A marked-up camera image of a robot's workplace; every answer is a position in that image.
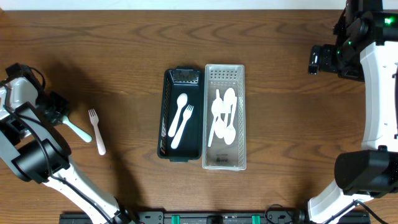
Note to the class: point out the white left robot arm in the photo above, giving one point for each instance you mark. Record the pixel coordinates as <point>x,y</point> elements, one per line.
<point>35,151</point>

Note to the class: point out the dark green plastic basket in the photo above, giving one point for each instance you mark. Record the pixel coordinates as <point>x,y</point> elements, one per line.
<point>176,81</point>

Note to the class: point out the black mounting rail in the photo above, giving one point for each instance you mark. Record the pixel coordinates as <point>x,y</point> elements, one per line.
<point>272,215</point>

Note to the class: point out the cream plastic fork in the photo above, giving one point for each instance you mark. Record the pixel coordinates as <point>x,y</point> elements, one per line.
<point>186,116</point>

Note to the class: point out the white plastic spoon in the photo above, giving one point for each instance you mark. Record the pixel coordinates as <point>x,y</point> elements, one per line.
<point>230,131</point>
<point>216,110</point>
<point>228,100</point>
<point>220,124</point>

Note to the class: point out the pale green plastic fork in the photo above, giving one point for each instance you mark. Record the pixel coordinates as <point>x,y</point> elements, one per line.
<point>78,131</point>

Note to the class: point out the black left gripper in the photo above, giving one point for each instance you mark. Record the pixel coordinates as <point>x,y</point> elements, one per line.
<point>56,110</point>

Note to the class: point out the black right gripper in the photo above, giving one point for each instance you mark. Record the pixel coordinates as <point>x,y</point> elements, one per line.
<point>325,58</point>

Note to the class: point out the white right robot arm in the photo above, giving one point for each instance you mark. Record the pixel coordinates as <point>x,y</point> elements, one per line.
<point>365,51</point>

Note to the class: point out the clear perforated plastic basket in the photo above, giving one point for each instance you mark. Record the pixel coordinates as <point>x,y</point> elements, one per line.
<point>220,156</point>

